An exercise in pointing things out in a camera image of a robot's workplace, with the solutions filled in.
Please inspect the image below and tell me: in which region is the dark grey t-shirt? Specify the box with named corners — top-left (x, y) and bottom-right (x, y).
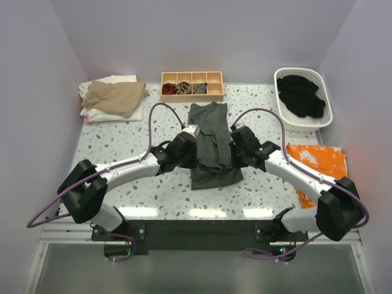
top-left (188, 102), bottom-right (244, 190)

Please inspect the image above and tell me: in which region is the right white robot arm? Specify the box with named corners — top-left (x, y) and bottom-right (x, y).
top-left (230, 126), bottom-right (368, 241)

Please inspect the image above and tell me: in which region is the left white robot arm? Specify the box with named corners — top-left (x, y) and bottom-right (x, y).
top-left (58, 125), bottom-right (198, 240)

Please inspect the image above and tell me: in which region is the brown patterned rolled item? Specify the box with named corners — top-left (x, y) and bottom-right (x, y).
top-left (176, 81), bottom-right (192, 95)

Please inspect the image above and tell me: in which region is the orange black rolled item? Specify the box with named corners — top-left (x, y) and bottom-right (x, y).
top-left (162, 83), bottom-right (176, 95)

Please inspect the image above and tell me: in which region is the dark grey folded item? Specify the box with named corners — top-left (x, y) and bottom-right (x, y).
top-left (192, 83), bottom-right (208, 95)

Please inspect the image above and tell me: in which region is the white perforated laundry basket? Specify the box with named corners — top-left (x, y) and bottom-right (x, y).
top-left (274, 67), bottom-right (333, 132)

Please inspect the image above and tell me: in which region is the black garment in basket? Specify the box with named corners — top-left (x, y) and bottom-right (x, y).
top-left (277, 75), bottom-right (326, 118)

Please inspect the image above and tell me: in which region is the wooden compartment tray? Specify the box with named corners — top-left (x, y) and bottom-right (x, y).
top-left (159, 71), bottom-right (224, 103)

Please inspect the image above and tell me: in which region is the beige folded shirt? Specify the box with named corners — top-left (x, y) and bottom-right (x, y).
top-left (82, 80), bottom-right (146, 119)

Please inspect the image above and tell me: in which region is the orange tie-dye folded shirt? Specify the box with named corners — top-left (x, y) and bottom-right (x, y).
top-left (285, 144), bottom-right (350, 209)

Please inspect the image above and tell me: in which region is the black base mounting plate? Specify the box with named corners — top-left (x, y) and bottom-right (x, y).
top-left (90, 220), bottom-right (308, 257)

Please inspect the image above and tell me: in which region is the white folded shirt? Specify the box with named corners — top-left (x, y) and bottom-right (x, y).
top-left (80, 75), bottom-right (143, 124)

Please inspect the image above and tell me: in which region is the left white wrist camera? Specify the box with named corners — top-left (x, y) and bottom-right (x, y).
top-left (181, 124), bottom-right (200, 139)

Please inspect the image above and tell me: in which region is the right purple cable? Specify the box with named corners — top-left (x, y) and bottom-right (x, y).
top-left (243, 107), bottom-right (370, 262)

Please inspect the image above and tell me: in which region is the aluminium rail frame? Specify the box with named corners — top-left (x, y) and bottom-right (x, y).
top-left (24, 217), bottom-right (376, 293)

